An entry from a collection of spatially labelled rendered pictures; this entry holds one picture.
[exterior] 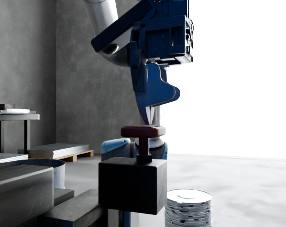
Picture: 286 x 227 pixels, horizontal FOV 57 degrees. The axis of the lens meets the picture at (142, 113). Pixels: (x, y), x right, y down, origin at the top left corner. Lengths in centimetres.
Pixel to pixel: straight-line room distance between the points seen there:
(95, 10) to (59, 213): 44
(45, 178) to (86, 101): 527
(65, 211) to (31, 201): 6
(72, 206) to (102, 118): 503
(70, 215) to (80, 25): 571
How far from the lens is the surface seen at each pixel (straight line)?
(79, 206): 42
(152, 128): 38
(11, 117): 55
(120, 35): 43
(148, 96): 39
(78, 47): 591
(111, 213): 46
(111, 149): 102
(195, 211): 163
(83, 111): 567
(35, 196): 38
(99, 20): 69
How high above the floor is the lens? 78
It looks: level
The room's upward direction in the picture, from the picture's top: straight up
